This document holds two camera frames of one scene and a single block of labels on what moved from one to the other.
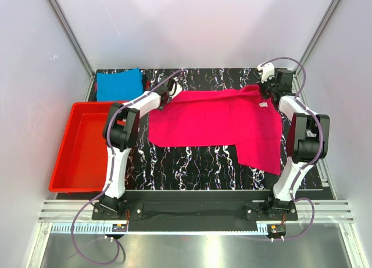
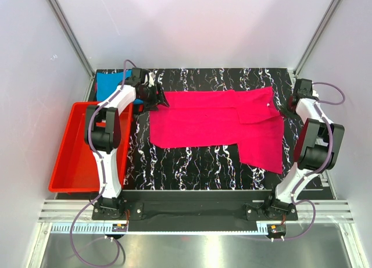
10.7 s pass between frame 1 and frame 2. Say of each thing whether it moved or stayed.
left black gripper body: moved
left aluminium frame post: stayed
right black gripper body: moved
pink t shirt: stayed
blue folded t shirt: stayed
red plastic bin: stayed
